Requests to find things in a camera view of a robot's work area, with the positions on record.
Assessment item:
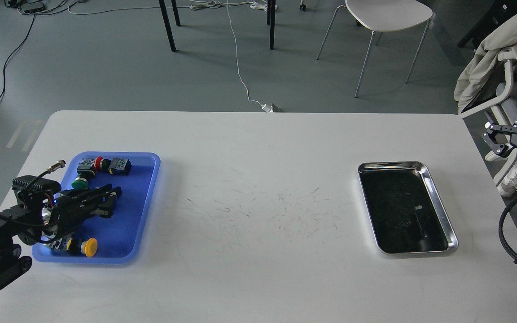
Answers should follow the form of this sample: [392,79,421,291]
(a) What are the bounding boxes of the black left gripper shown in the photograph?
[43,185,123,238]

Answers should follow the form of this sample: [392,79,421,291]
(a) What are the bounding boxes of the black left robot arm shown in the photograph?
[0,160,122,290]

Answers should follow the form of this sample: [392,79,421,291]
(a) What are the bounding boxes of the blue plastic tray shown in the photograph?
[31,151,161,265]

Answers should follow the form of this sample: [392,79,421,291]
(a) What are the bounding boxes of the white sneaker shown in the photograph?
[494,152,517,198]

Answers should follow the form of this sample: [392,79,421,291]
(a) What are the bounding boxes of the orange white connector block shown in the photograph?
[43,236,70,252]

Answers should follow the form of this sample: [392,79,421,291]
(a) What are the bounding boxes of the beige jacket on chair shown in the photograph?
[454,14,517,113]

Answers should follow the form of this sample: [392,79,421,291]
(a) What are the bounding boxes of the shiny metal tray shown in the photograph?
[358,161,459,256]

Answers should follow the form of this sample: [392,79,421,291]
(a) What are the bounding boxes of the black table leg left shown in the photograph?
[158,0,181,52]

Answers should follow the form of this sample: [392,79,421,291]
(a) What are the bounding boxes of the black table leg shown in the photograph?
[158,0,181,52]
[267,0,276,50]

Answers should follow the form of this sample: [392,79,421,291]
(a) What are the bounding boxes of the white chair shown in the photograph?
[316,0,434,98]

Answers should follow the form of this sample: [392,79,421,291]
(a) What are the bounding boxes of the white power adapter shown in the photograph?
[261,104,283,113]

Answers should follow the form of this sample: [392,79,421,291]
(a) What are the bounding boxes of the black table leg right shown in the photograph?
[267,0,276,50]

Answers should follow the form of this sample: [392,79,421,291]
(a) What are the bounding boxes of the green push button switch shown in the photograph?
[70,175,89,189]

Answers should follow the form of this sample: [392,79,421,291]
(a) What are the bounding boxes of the red push button switch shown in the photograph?
[77,156,112,176]

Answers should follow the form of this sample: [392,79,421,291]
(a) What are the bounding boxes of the dark blue switch block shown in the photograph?
[107,157,132,176]

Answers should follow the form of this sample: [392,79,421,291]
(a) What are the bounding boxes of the yellow push button switch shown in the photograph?
[66,238,98,258]

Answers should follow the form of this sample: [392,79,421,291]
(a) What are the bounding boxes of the white office chair frame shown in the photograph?
[458,48,517,167]

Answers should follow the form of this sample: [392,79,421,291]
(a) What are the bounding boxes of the black floor cable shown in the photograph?
[0,13,37,175]

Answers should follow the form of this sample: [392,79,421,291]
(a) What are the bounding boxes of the white floor cable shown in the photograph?
[68,0,279,108]

